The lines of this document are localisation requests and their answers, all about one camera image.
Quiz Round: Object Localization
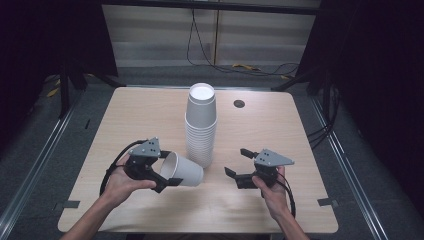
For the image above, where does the dark curtain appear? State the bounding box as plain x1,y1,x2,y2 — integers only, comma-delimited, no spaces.
295,0,424,216
0,0,120,152

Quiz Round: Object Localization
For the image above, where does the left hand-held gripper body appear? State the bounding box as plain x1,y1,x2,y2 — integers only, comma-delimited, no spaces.
123,136,168,194

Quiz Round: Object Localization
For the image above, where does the stack of white paper cups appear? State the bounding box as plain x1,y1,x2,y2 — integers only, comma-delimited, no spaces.
184,82,219,169

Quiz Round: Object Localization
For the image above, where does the black horizontal frame bar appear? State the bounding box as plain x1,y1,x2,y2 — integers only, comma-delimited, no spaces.
99,0,334,16

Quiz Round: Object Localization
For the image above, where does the black hanging wall cable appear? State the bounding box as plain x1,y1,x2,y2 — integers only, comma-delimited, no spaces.
185,8,301,78

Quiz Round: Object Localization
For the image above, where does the metal floor rail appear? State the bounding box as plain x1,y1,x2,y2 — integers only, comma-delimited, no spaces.
309,95,390,240
0,105,76,232

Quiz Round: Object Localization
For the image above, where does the black metal stand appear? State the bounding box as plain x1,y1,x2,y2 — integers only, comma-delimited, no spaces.
57,56,127,120
270,68,335,98

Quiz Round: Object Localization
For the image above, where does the yellow floor tape scrap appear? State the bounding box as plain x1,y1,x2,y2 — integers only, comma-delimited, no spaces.
231,62,262,72
45,86,61,99

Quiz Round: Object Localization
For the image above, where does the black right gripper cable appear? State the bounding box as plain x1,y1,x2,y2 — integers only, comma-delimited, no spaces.
275,171,297,219

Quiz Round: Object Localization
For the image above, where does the bundle of black floor cables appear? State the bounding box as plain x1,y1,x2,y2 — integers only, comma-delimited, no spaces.
305,83,342,150

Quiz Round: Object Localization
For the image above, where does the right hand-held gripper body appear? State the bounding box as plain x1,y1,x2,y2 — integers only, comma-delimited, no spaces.
234,148,296,190

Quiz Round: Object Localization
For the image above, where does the single white paper cup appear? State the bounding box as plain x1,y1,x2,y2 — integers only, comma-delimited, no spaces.
159,151,205,188

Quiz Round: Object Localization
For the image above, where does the person's left hand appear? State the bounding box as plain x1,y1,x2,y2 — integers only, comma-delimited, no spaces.
100,153,158,208

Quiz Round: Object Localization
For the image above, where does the grey tape strip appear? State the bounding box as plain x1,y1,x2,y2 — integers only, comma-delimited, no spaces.
62,199,81,210
316,197,339,208

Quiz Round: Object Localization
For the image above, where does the person's right hand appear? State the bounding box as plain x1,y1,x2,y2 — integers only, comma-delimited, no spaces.
250,165,292,222

